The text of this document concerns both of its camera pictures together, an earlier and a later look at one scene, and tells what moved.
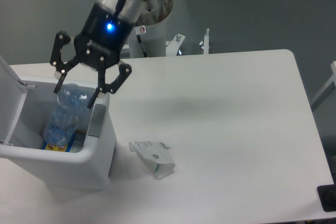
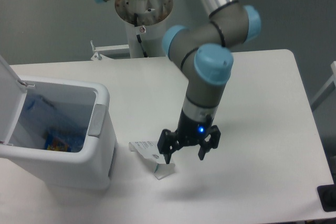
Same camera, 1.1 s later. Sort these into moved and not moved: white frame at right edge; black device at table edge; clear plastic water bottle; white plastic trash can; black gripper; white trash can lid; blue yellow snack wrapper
Moved: black gripper; clear plastic water bottle; blue yellow snack wrapper
Not moved: black device at table edge; white frame at right edge; white plastic trash can; white trash can lid
